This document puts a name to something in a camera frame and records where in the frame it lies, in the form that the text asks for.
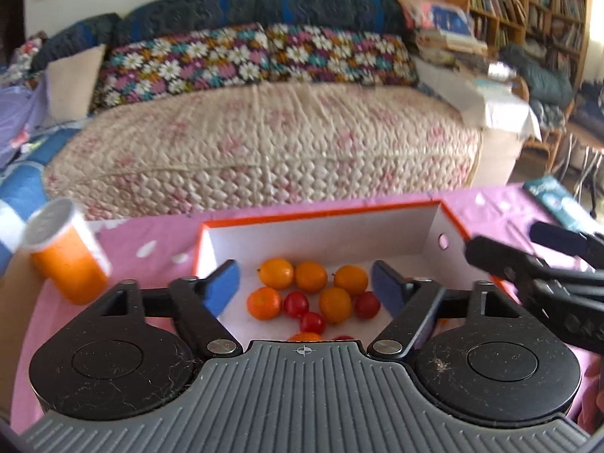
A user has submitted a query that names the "large orange mandarin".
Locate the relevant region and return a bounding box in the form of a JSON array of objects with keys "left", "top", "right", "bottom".
[{"left": 288, "top": 332, "right": 324, "bottom": 342}]

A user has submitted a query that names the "teal book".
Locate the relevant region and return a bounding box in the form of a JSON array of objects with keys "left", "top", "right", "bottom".
[{"left": 522, "top": 175, "right": 600, "bottom": 234}]

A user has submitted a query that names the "red tomato in box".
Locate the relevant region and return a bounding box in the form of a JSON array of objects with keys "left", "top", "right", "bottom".
[
  {"left": 300, "top": 312, "right": 327, "bottom": 336},
  {"left": 354, "top": 291, "right": 381, "bottom": 320},
  {"left": 282, "top": 290, "right": 309, "bottom": 319}
]

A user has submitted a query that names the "orange fruit in box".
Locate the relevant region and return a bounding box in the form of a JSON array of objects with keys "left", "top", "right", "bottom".
[
  {"left": 257, "top": 258, "right": 295, "bottom": 290},
  {"left": 334, "top": 265, "right": 368, "bottom": 297},
  {"left": 295, "top": 261, "right": 328, "bottom": 294},
  {"left": 247, "top": 287, "right": 282, "bottom": 321},
  {"left": 318, "top": 287, "right": 353, "bottom": 324}
]

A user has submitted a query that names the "orange cardboard box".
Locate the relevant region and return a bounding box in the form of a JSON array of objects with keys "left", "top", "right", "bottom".
[{"left": 194, "top": 202, "right": 488, "bottom": 346}]

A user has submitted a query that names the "pink floral bedsheet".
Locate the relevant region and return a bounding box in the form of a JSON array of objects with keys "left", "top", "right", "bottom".
[{"left": 8, "top": 183, "right": 604, "bottom": 435}]

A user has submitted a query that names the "orange cup white rim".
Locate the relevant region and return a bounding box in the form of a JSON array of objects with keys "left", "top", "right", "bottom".
[{"left": 20, "top": 197, "right": 112, "bottom": 305}]

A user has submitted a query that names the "beige quilted bedspread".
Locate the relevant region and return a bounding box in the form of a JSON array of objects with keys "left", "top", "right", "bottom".
[{"left": 43, "top": 83, "right": 482, "bottom": 220}]

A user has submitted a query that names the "white cloth covered side table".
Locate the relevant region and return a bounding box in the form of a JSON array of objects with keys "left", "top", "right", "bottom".
[{"left": 414, "top": 57, "right": 541, "bottom": 187}]

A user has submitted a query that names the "blue white striped blanket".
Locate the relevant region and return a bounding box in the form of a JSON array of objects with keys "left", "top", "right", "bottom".
[{"left": 0, "top": 126, "right": 82, "bottom": 274}]

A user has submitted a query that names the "left floral pillow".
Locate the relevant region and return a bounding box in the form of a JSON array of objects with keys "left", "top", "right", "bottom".
[{"left": 91, "top": 23, "right": 269, "bottom": 111}]

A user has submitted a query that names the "floral pillow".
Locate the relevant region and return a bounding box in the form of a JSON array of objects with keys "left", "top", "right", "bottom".
[
  {"left": 266, "top": 23, "right": 418, "bottom": 86},
  {"left": 91, "top": 23, "right": 269, "bottom": 111}
]

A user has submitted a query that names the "wooden bookshelf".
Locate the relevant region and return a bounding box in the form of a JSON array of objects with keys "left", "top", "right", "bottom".
[{"left": 445, "top": 0, "right": 595, "bottom": 91}]

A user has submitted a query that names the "cream cushion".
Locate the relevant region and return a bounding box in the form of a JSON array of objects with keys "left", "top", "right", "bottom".
[{"left": 46, "top": 44, "right": 105, "bottom": 126}]

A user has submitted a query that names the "stack of books and papers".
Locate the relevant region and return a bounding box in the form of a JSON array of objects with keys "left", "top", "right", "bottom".
[{"left": 397, "top": 0, "right": 488, "bottom": 62}]

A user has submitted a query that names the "purple floral cloth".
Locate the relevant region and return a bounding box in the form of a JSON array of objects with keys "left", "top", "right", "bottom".
[{"left": 1, "top": 77, "right": 48, "bottom": 168}]

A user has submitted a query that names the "right floral pillow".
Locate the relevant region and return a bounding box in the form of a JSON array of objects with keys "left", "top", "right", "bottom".
[{"left": 266, "top": 23, "right": 418, "bottom": 86}]

